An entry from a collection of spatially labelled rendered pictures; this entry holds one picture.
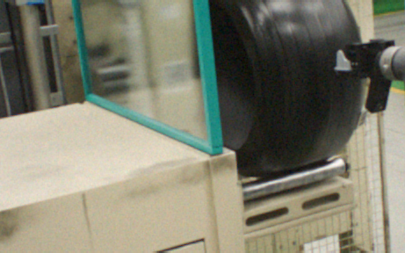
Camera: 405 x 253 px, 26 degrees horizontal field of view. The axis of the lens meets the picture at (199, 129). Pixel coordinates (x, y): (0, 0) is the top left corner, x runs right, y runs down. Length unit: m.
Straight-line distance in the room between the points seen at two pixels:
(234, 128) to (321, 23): 0.55
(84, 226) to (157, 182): 0.12
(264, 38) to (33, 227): 1.05
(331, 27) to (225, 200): 0.95
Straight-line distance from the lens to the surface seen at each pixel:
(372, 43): 2.03
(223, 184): 1.30
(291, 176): 2.31
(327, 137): 2.24
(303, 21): 2.14
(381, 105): 2.05
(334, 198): 2.40
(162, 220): 1.27
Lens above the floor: 1.63
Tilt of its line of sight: 14 degrees down
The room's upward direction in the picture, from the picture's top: 6 degrees counter-clockwise
